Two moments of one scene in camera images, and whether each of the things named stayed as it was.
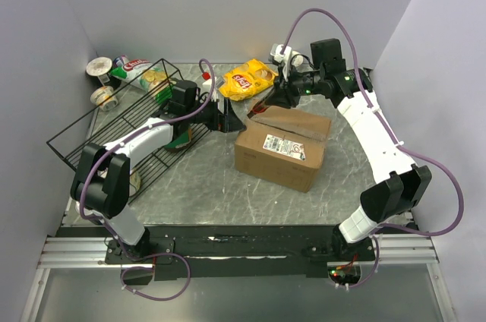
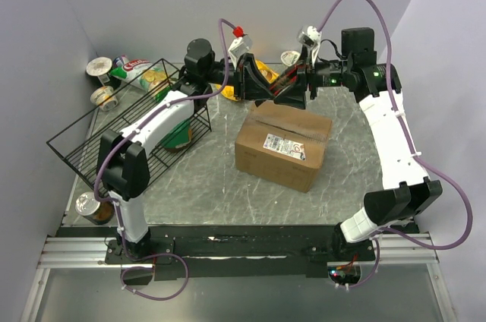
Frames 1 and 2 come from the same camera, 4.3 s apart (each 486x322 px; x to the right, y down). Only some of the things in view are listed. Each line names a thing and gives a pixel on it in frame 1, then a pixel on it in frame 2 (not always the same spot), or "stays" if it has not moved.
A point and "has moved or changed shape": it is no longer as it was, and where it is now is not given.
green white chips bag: [148, 77] stays
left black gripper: [226, 122] → [254, 86]
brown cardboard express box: [282, 147] stays
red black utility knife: [259, 107] has moved or changed shape
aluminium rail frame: [74, 253] stays
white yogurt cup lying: [101, 94] stays
